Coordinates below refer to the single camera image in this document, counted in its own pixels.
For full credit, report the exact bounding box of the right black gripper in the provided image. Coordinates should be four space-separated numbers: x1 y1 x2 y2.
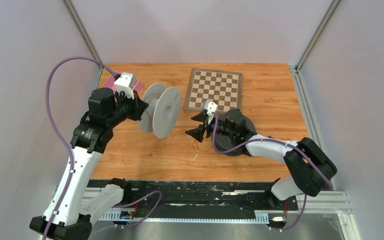
185 112 236 142

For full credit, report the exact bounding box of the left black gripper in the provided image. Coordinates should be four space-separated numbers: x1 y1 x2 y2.
106 88 149 128

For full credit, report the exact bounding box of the black cable spool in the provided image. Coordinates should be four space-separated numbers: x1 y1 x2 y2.
211 109 257 157

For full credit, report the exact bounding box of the white cable spool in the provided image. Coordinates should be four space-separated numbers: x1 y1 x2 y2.
138 83 181 139

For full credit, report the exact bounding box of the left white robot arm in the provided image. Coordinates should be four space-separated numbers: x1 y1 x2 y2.
29 87 149 240

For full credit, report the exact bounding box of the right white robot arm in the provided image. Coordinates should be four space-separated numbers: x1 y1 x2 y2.
185 108 338 209

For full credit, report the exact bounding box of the pink plastic box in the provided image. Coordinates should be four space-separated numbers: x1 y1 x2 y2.
100 75 144 94

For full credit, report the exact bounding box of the wooden chessboard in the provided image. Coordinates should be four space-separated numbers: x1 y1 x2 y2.
183 68 243 113

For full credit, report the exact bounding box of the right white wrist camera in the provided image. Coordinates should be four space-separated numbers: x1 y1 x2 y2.
204 99 218 125

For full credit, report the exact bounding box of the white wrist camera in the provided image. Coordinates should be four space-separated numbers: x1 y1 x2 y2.
114 72 138 99
204 99 218 125

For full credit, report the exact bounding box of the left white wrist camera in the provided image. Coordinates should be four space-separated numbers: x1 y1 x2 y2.
114 72 138 99

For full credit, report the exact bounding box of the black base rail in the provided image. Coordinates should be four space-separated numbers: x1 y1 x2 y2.
89 179 299 221

